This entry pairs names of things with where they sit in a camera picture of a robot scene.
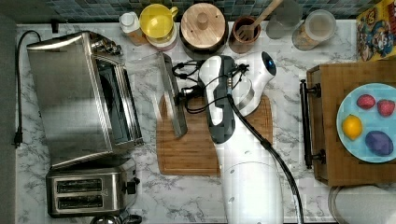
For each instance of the brown utensil holder cup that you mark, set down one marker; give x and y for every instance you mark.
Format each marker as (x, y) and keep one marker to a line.
(239, 45)

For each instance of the purple plum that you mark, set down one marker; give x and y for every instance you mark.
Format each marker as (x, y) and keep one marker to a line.
(379, 143)

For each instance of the glass oven door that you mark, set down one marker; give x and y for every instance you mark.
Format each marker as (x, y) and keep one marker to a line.
(156, 91)

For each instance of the wooden round lid jar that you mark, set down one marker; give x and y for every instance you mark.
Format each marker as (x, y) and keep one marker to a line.
(203, 31)

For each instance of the small white-capped bottle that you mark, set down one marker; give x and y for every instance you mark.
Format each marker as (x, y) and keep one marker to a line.
(130, 25)

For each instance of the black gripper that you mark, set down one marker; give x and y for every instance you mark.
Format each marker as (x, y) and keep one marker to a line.
(188, 93)

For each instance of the yellow measuring cup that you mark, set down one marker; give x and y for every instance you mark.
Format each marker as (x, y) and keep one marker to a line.
(156, 20)

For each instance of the red strawberry right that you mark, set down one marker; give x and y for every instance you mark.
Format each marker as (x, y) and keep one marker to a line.
(385, 108)

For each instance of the red strawberry left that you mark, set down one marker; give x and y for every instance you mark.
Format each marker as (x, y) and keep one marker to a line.
(366, 101)

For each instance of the stainless steel two-slot toaster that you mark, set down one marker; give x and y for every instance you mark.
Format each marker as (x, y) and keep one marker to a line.
(91, 192)

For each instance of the clear jar with cereal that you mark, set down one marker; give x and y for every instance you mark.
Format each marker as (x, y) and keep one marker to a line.
(319, 26)

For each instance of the red strawberry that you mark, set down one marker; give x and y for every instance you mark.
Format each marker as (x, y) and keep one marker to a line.
(385, 108)
(366, 101)

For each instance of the yellow lemon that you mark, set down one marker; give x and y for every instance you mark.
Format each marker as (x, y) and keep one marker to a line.
(352, 127)

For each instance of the light blue plate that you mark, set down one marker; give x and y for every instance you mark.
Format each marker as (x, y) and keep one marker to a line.
(374, 106)

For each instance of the colourful cereal box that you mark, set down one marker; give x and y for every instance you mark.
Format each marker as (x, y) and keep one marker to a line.
(376, 32)

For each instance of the wooden spatula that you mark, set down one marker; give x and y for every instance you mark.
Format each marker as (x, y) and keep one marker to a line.
(246, 32)

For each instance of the clear glass cup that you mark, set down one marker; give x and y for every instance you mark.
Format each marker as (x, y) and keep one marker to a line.
(286, 16)

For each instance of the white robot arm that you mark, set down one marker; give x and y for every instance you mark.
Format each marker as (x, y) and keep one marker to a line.
(232, 89)

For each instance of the stainless steel toaster oven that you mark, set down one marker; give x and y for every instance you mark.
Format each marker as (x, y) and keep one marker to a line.
(84, 98)

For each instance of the bamboo cutting board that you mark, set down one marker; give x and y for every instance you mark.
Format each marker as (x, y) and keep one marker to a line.
(194, 152)

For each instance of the wooden tray with handle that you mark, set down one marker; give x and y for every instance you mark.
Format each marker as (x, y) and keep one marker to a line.
(322, 92)

